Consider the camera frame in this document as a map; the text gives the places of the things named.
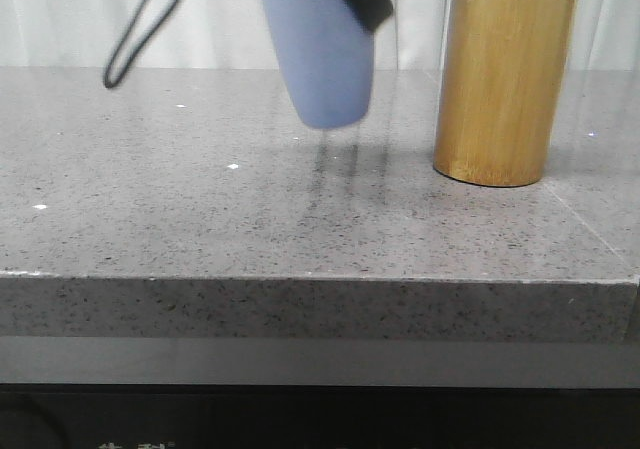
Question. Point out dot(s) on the white curtain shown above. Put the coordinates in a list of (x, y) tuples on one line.
[(233, 34)]

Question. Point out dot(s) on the bamboo cylinder holder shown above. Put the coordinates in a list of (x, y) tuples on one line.
[(503, 71)]

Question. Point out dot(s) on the blue plastic cup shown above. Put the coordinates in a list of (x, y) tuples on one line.
[(326, 58)]

